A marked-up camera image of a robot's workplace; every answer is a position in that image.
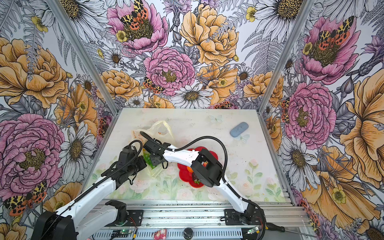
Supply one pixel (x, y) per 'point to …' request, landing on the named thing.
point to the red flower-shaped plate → (187, 176)
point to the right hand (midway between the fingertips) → (159, 162)
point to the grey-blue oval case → (238, 129)
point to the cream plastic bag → (162, 132)
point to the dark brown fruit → (196, 180)
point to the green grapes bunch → (147, 157)
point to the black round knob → (188, 233)
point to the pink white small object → (160, 234)
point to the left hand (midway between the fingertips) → (145, 165)
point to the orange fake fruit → (190, 169)
